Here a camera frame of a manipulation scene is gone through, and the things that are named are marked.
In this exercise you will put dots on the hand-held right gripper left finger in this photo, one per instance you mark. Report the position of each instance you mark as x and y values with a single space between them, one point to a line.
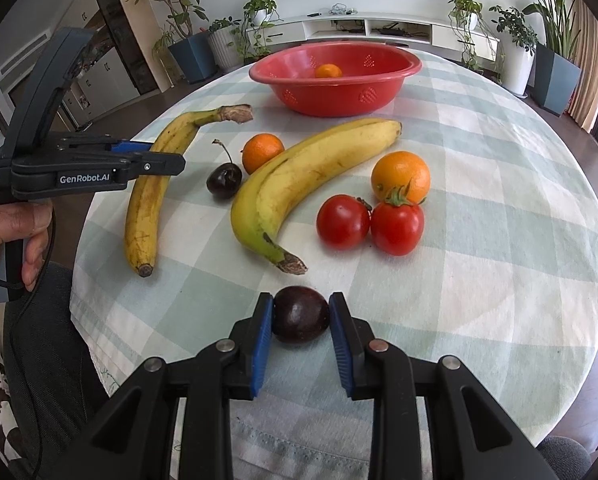
261 350

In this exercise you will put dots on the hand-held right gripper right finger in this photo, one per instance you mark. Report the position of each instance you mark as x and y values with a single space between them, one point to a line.
341 350

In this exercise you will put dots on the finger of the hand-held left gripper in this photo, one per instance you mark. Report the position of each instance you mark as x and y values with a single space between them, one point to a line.
159 165
129 146

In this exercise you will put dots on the small yellow banana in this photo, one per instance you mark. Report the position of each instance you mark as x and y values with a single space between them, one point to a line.
144 210

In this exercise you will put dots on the dark purple plum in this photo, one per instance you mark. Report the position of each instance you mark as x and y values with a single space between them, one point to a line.
300 321

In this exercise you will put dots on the dark red cherry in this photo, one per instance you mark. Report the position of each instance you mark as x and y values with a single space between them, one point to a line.
224 182

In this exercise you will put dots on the small mandarin orange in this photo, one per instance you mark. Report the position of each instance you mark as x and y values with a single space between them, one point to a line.
263 152
328 71

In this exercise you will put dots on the large yellow banana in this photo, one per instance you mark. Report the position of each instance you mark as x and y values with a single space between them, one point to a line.
279 185

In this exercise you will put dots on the red tomato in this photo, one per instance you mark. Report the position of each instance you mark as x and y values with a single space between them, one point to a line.
343 222
397 227

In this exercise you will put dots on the red plastic bowl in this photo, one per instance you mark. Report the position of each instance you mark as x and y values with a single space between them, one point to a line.
329 97

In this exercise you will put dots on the large round orange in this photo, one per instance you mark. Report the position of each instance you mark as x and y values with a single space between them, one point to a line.
400 176

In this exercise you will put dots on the person's left hand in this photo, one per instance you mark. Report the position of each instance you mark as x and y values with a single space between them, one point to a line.
34 225

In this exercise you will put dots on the tall tree in blue pot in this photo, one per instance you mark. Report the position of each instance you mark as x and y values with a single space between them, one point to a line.
194 60

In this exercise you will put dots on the plant in white ribbed pot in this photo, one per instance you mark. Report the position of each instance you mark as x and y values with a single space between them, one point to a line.
224 50

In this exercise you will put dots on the green white checkered tablecloth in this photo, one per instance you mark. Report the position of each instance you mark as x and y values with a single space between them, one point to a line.
479 285

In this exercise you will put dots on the white floral under cloth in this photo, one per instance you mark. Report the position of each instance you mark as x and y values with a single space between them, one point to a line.
106 375

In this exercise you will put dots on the trailing pothos in white pot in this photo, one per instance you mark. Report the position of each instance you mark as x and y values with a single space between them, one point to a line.
259 10
466 10

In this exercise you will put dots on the black set-top box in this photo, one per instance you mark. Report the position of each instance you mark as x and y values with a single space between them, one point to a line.
391 31

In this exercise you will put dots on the white television cabinet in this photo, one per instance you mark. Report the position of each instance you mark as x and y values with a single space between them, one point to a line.
449 35

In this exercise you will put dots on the bushy plant in white pot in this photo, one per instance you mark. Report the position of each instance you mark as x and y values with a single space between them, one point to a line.
516 70

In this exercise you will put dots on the large-leaf plant in grey pot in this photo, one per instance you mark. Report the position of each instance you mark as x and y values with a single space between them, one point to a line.
554 80

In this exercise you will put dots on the beige curtain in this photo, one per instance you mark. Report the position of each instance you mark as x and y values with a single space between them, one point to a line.
589 85

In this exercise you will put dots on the tall wall cabinet unit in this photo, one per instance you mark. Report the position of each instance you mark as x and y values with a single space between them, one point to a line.
104 75

